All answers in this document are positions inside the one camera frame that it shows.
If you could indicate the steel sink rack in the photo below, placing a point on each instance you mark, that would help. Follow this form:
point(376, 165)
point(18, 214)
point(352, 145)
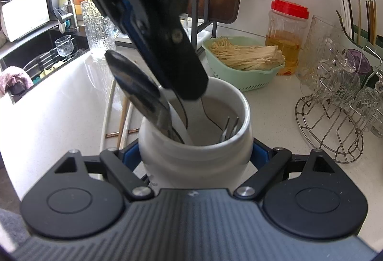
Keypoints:
point(45, 64)

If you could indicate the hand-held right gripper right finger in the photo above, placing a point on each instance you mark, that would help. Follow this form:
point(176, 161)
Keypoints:
point(261, 153)

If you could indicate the large clear glass pitcher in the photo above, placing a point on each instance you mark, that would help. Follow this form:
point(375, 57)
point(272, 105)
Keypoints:
point(317, 45)

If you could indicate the bundle of stored chopsticks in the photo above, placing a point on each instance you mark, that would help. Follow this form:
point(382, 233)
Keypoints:
point(347, 9)

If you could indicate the steel ladle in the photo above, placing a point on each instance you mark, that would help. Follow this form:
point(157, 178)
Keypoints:
point(134, 87)

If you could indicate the enoki mushrooms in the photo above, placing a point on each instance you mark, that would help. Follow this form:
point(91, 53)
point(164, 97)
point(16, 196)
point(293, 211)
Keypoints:
point(245, 54)

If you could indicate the tall ribbed glass mug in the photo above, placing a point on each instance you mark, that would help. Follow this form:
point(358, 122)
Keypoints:
point(98, 30)

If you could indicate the clear crystal glass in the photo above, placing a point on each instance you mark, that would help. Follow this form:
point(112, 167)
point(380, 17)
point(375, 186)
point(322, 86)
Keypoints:
point(368, 105)
point(335, 69)

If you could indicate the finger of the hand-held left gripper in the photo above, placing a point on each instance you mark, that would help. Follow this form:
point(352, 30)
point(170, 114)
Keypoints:
point(179, 63)

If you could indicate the black kitchen sink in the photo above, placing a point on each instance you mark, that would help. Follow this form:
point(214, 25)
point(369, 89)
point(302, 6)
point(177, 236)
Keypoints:
point(36, 48)

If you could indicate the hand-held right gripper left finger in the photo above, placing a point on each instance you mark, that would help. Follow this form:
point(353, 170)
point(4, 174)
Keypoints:
point(130, 156)

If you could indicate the mint green basket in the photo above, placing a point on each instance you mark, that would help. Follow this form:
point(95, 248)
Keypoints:
point(239, 79)

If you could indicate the white countertop appliance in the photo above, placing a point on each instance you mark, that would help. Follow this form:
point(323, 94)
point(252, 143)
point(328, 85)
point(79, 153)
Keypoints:
point(25, 13)

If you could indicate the pink fluffy cloth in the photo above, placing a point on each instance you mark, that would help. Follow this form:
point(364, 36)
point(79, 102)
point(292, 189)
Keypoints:
point(13, 79)

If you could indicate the purple plastic cup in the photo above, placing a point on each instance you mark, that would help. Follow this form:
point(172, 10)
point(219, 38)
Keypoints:
point(357, 61)

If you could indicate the small wine glass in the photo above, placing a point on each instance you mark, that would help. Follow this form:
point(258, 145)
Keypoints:
point(63, 45)

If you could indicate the white ceramic utensil jar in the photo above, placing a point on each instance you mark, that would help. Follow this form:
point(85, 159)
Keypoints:
point(194, 159)

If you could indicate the red-lidded plastic jar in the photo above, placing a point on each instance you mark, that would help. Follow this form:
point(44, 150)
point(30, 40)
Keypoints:
point(287, 39)

